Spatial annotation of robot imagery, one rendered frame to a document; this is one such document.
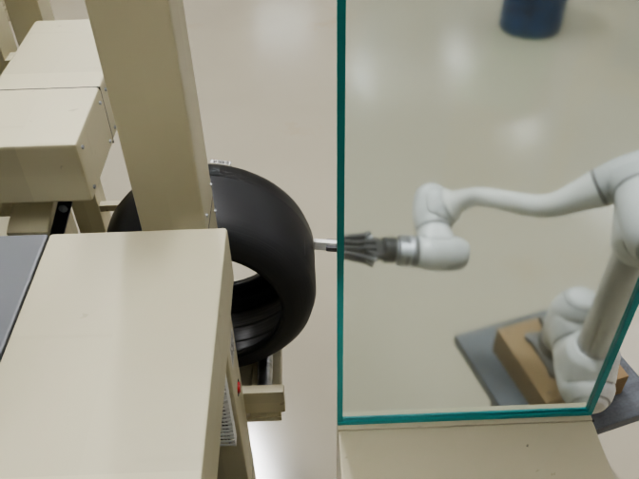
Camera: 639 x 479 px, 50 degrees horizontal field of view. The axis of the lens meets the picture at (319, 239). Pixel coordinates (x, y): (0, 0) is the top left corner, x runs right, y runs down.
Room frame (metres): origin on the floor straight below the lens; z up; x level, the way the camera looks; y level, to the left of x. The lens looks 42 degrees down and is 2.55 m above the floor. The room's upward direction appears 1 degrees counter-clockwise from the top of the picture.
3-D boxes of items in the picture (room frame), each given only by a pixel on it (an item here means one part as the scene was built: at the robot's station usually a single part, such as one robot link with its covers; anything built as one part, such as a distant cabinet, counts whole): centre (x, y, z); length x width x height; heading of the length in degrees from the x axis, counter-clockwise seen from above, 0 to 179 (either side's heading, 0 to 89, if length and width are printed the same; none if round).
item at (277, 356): (1.35, 0.17, 0.84); 0.36 x 0.09 x 0.06; 1
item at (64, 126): (1.47, 0.61, 1.71); 0.61 x 0.25 x 0.15; 1
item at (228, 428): (1.01, 0.26, 1.19); 0.05 x 0.04 x 0.48; 91
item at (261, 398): (1.17, 0.31, 0.90); 0.40 x 0.03 x 0.10; 91
